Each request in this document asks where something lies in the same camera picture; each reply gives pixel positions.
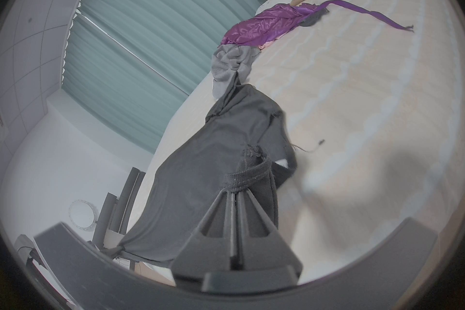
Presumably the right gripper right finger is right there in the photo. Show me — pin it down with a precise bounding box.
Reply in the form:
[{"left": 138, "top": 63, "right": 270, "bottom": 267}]
[{"left": 236, "top": 190, "right": 304, "bottom": 281}]

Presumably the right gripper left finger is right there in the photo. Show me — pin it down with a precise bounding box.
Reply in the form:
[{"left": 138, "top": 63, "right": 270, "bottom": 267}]
[{"left": 171, "top": 190, "right": 235, "bottom": 281}]

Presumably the black T-shirt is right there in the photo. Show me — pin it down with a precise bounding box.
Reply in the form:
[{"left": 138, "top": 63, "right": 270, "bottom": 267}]
[{"left": 100, "top": 81, "right": 326, "bottom": 265}]

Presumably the bed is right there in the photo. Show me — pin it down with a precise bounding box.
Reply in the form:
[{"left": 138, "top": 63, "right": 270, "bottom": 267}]
[{"left": 132, "top": 0, "right": 462, "bottom": 284}]

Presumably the black chest of drawers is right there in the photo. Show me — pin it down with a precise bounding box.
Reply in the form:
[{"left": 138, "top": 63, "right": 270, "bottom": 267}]
[{"left": 91, "top": 167, "right": 147, "bottom": 251}]

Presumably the round white mirror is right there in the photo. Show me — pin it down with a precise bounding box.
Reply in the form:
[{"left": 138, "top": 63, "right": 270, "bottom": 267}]
[{"left": 68, "top": 200, "right": 98, "bottom": 231}]

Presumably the blue-green curtain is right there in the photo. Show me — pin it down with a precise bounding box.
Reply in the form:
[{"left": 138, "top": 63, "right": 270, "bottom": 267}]
[
  {"left": 78, "top": 0, "right": 267, "bottom": 95},
  {"left": 60, "top": 14, "right": 187, "bottom": 153}
]

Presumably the grey knit garment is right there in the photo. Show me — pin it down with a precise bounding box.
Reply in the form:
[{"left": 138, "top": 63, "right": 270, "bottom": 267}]
[{"left": 211, "top": 45, "right": 261, "bottom": 100}]

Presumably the purple satin garment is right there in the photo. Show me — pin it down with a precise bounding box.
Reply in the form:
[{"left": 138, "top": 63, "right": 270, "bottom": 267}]
[{"left": 220, "top": 0, "right": 415, "bottom": 49}]

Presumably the black lace garment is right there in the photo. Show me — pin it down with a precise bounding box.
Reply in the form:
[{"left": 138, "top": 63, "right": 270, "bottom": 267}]
[{"left": 301, "top": 9, "right": 330, "bottom": 28}]

